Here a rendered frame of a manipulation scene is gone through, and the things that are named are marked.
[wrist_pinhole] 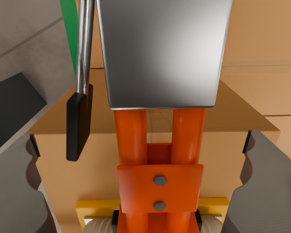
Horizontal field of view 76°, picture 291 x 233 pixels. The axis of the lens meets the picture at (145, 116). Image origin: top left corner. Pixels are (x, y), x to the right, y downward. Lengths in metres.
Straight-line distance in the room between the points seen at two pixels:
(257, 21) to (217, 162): 0.50
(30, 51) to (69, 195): 1.09
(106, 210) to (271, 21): 0.69
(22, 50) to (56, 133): 1.12
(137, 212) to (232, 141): 0.20
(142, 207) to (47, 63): 1.25
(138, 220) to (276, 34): 0.69
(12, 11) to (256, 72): 1.25
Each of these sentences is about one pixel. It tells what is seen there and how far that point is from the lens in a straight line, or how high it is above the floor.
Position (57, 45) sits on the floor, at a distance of 1.30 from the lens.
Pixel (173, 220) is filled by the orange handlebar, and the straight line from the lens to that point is 0.19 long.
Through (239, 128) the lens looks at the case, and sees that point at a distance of 0.33.
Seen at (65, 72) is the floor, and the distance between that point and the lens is 1.33.
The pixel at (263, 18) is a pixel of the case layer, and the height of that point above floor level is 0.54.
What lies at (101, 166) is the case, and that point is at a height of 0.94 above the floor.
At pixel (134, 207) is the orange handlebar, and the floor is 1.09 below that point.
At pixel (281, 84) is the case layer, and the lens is 0.84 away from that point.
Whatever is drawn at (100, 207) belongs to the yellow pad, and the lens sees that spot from 0.39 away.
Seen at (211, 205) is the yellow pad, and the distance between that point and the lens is 0.40.
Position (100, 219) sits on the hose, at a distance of 0.35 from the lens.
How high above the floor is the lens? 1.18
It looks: 61 degrees down
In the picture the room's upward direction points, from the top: 179 degrees clockwise
